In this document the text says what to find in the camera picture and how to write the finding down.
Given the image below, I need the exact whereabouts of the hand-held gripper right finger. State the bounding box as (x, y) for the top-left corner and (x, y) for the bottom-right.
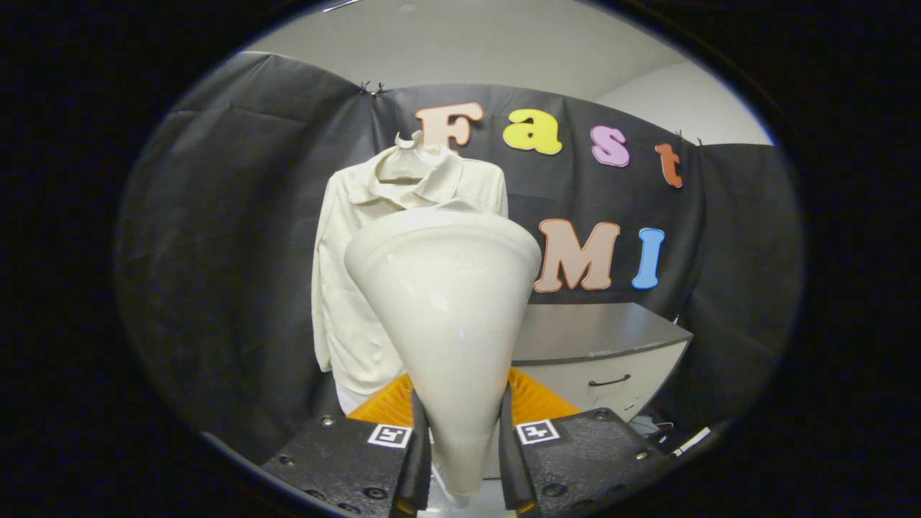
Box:
(498, 365), (666, 516)

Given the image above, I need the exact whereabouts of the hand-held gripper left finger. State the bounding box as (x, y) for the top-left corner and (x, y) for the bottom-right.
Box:
(260, 371), (431, 518)

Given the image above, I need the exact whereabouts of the white garment steamer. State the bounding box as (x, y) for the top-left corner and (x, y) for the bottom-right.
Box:
(344, 201), (542, 497)

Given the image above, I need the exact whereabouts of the cream button-up shirt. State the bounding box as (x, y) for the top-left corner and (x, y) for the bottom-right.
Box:
(312, 147), (509, 414)

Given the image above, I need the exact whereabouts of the white plastic clothes hanger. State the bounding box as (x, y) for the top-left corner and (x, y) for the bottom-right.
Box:
(376, 131), (447, 184)

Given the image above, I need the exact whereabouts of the grey cabinet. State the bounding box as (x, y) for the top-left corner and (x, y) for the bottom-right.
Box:
(504, 302), (694, 479)

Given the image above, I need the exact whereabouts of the black backdrop cloth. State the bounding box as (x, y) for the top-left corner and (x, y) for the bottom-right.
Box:
(115, 52), (803, 461)

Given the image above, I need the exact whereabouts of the tangle of cables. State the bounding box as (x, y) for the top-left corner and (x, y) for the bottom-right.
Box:
(632, 416), (712, 458)

